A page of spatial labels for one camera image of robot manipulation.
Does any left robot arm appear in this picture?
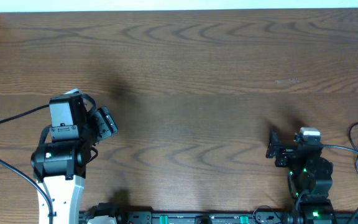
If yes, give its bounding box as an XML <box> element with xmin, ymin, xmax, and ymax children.
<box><xmin>31</xmin><ymin>89</ymin><xmax>117</xmax><ymax>223</ymax></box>

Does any clear tape piece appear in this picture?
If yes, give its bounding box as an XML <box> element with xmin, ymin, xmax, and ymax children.
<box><xmin>275</xmin><ymin>78</ymin><xmax>300</xmax><ymax>85</ymax></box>

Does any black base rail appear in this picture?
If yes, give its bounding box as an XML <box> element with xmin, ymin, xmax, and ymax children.
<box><xmin>78</xmin><ymin>202</ymin><xmax>358</xmax><ymax>224</ymax></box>

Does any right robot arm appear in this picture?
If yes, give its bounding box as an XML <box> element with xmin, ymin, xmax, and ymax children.
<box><xmin>265</xmin><ymin>128</ymin><xmax>337</xmax><ymax>224</ymax></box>

